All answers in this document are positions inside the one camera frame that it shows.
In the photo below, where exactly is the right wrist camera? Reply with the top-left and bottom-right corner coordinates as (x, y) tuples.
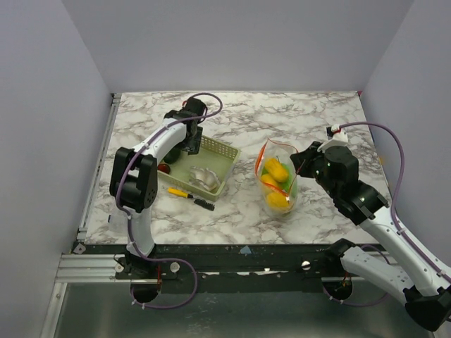
(321, 124), (348, 151)

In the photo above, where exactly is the dark red round fruit toy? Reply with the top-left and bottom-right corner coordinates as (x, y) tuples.
(158, 163), (171, 175)

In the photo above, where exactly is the clear zip top bag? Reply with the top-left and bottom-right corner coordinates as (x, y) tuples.
(254, 139), (298, 218)

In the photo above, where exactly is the yellow corn toy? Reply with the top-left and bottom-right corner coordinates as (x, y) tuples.
(264, 158), (287, 182)

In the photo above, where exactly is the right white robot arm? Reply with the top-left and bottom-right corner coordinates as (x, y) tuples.
(290, 142), (450, 332)

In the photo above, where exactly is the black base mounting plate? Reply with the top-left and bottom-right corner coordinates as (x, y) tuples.
(76, 244), (355, 299)

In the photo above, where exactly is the yellow handled black brush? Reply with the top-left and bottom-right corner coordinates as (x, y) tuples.
(167, 187), (215, 211)

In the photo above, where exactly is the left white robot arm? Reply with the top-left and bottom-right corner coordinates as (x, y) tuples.
(109, 94), (207, 278)

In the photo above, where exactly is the pale green perforated basket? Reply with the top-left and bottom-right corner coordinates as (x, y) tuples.
(158, 136), (241, 201)

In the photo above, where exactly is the dark green avocado toy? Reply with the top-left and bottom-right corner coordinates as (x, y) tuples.
(163, 149), (182, 164)

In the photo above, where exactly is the yellow pear toy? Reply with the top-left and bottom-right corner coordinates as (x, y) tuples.
(261, 173), (280, 189)

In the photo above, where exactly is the aluminium frame rail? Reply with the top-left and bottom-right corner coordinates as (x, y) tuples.
(54, 253), (123, 282)

